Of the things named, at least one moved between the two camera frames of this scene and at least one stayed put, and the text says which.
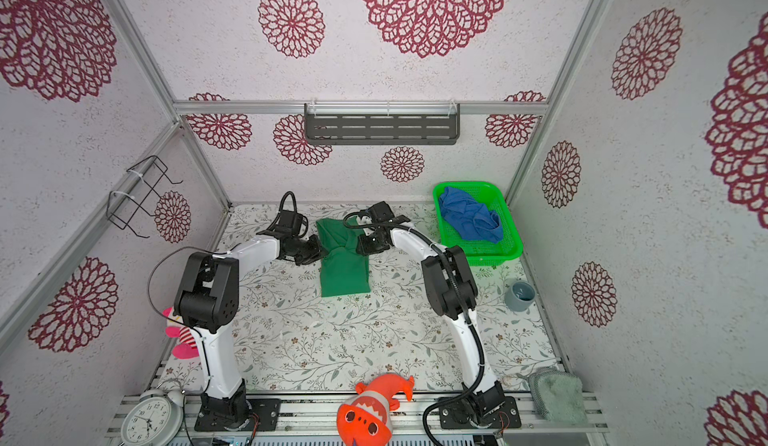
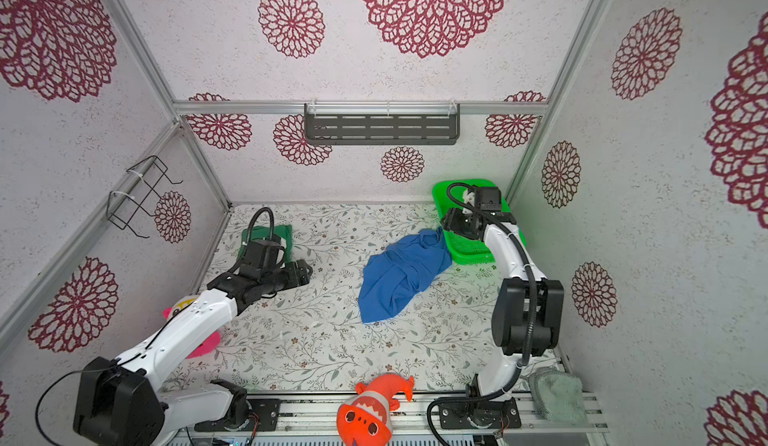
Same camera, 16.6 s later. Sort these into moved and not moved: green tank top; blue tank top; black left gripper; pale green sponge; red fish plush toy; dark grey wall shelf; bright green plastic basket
Moved: black left gripper; blue tank top; green tank top
Not moved: pale green sponge; dark grey wall shelf; bright green plastic basket; red fish plush toy
